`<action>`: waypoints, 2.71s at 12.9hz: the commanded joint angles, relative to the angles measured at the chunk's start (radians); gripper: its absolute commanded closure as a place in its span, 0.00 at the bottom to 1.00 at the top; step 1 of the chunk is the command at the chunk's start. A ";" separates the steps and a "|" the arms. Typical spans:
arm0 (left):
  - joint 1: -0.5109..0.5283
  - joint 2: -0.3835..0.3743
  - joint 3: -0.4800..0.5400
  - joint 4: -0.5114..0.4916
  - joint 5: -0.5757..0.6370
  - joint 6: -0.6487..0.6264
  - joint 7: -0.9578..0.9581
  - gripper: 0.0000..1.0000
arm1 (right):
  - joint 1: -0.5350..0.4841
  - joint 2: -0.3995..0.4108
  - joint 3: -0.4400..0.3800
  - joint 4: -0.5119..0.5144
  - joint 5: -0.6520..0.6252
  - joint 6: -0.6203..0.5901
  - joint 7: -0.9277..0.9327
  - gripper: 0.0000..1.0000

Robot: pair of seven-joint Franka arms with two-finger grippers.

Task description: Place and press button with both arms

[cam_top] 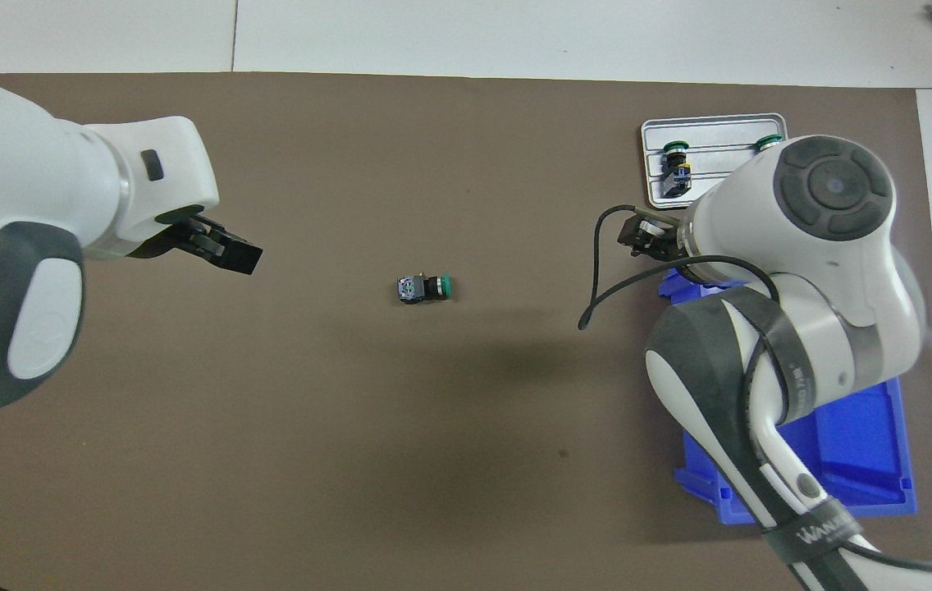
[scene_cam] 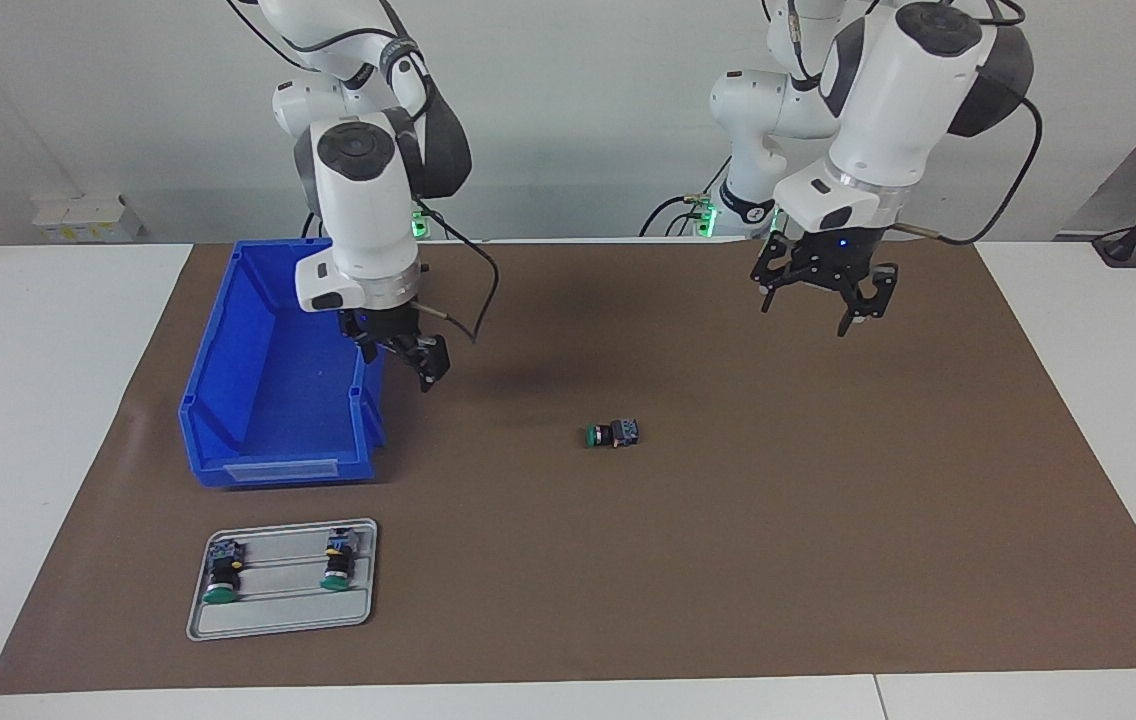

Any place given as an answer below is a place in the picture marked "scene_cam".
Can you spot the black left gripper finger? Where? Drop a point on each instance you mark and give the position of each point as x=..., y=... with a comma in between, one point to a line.
x=763, y=280
x=873, y=300

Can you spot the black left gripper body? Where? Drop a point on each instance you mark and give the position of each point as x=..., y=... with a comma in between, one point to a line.
x=828, y=260

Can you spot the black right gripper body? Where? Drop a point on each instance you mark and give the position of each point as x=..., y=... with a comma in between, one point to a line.
x=378, y=325

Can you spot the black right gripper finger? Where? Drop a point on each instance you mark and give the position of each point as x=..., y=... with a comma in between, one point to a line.
x=431, y=362
x=368, y=352

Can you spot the green push button switch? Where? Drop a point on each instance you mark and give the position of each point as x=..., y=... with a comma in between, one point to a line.
x=222, y=578
x=613, y=434
x=337, y=565

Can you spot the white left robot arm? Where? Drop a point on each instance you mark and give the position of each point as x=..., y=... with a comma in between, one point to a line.
x=888, y=100

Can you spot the blue plastic storage bin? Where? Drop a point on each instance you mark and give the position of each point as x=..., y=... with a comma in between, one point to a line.
x=278, y=400

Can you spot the brown table mat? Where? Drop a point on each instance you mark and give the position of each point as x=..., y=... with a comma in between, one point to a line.
x=728, y=550

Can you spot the grey metal tray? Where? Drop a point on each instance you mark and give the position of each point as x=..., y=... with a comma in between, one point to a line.
x=278, y=615

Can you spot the white wall box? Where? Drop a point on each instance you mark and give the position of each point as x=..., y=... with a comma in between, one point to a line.
x=78, y=220

